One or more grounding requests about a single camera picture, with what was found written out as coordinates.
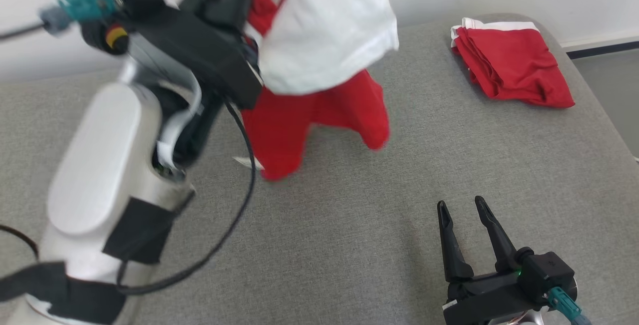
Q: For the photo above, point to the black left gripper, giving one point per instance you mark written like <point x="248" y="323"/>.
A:
<point x="199" y="50"/>

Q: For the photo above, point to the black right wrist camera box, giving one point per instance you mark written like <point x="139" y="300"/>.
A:
<point x="546" y="270"/>

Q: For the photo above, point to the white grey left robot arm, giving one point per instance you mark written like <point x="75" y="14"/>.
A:
<point x="95" y="165"/>

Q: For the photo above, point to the red and white jersey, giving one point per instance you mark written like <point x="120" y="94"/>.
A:
<point x="319" y="40"/>

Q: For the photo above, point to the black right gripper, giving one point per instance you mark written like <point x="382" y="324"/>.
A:
<point x="489" y="300"/>

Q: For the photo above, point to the white wall baseboard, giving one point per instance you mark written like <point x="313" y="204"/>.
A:
<point x="599" y="44"/>

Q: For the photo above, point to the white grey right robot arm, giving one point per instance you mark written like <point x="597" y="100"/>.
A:
<point x="524" y="320"/>

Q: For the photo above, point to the red shorts with white stripe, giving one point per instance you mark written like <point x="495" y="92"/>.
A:
<point x="514" y="65"/>

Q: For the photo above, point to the grey fabric sofa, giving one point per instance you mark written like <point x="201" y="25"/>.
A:
<point x="374" y="225"/>

